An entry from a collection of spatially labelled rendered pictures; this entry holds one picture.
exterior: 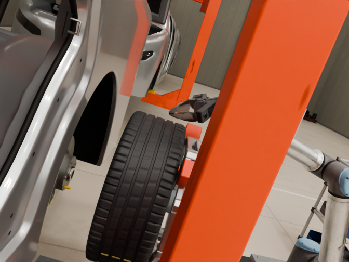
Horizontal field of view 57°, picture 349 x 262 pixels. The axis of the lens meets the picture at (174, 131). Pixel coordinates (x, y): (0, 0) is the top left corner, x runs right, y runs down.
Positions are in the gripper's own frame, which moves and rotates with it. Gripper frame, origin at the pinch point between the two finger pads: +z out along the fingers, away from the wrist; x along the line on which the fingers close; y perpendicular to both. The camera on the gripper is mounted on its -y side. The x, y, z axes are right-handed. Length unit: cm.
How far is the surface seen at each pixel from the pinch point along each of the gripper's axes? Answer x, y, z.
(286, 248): -207, 123, -57
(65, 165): -11.9, -8.2, 45.3
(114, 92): 2.8, 29.7, 30.9
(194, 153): -16.0, -4.6, -6.2
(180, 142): -9.8, -5.9, -2.2
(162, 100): -117, 343, 77
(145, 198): -18.4, -26.5, 10.0
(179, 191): -22.9, -18.6, -0.3
